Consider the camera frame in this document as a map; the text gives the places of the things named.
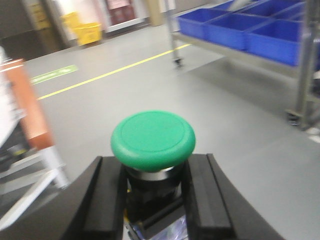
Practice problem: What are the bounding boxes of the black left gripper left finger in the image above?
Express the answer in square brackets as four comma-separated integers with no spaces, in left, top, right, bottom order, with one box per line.
[58,156,125,240]

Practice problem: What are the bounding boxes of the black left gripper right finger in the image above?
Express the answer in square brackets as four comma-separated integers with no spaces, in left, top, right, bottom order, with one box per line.
[182,154,283,240]

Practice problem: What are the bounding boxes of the green mushroom push button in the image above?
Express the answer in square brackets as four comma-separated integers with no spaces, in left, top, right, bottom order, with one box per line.
[110,110,197,240]

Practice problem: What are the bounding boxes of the orange white box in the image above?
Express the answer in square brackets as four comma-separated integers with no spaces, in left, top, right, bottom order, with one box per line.
[0,59,55,150]

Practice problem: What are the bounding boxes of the yellow mop bucket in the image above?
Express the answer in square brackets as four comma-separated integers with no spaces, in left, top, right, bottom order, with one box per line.
[60,11,102,46]

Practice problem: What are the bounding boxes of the blue bins on cart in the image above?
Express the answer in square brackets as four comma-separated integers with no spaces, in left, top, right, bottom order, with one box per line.
[177,0,305,66]

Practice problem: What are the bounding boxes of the metal cart frame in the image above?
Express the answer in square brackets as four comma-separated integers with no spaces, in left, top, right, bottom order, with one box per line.
[166,0,320,129]

